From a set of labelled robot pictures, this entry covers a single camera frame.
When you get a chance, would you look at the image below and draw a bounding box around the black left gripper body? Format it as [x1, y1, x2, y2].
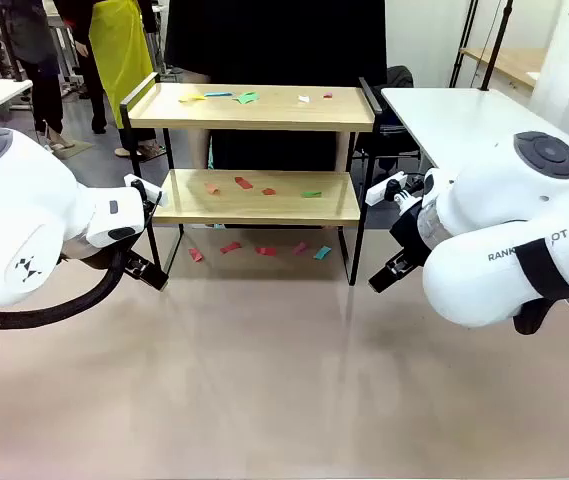
[108, 239, 140, 276]

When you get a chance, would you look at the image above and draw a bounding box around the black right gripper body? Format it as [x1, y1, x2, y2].
[388, 197, 435, 264]

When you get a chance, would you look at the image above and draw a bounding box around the person's right forearm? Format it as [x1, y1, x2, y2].
[183, 69, 214, 171]

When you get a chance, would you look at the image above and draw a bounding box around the person's left forearm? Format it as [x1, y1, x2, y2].
[334, 132, 353, 172]

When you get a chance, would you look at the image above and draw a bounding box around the large white table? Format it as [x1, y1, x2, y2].
[380, 87, 569, 174]

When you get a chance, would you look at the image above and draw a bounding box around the olive floor mat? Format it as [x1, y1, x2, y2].
[51, 141, 94, 160]

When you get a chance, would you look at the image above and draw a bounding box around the black chair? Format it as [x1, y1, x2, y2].
[353, 64, 421, 176]

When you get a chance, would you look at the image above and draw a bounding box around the light wooden desk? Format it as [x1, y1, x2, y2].
[458, 47, 548, 91]

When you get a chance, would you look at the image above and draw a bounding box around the black pole stand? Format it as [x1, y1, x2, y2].
[478, 0, 515, 92]

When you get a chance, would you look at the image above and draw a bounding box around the person wearing yellow apron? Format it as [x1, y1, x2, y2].
[53, 0, 165, 161]

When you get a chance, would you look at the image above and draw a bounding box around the person in dark clothes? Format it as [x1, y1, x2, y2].
[0, 0, 75, 151]

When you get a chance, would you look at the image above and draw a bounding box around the person in black shirt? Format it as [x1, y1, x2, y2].
[164, 0, 388, 174]

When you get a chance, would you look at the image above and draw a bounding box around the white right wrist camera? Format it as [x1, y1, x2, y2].
[365, 171, 425, 206]

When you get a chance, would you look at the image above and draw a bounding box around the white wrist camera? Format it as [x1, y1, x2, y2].
[123, 173, 170, 209]
[365, 171, 425, 206]

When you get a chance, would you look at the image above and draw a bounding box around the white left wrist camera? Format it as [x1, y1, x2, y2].
[123, 173, 170, 209]

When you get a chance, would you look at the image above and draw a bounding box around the black left arm cable sleeve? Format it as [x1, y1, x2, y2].
[0, 252, 133, 331]

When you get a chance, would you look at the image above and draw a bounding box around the black arm cable sleeve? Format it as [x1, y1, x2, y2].
[0, 252, 133, 331]
[512, 297, 556, 336]

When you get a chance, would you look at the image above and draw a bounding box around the black velcro strap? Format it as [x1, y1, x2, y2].
[515, 238, 569, 301]

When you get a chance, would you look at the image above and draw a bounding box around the black right arm cable sleeve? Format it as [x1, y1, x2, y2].
[512, 297, 556, 336]

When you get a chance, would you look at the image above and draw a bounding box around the two-tier wooden shelf black frame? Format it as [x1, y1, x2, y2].
[119, 71, 384, 287]

